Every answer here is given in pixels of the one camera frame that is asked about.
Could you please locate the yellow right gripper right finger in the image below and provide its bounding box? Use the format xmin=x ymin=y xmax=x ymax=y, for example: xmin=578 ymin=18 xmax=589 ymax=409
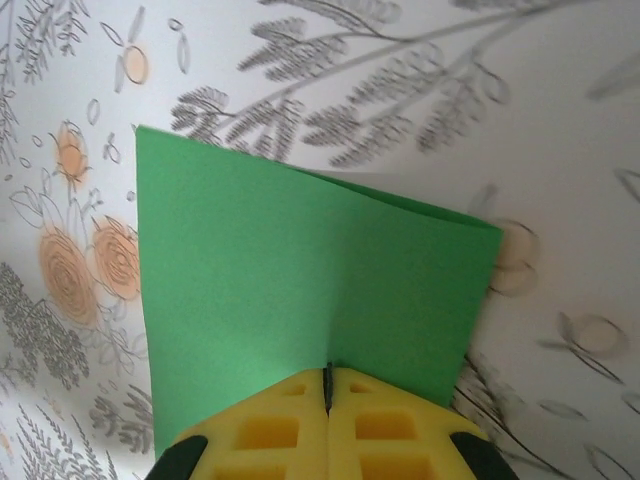
xmin=326 ymin=366 xmax=521 ymax=480

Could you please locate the green paper sheet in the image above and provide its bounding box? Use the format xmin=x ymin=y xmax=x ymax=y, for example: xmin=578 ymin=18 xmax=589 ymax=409
xmin=134 ymin=124 xmax=504 ymax=451

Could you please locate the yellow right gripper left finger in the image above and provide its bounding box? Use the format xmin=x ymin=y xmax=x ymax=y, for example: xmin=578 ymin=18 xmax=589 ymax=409
xmin=152 ymin=366 xmax=330 ymax=480

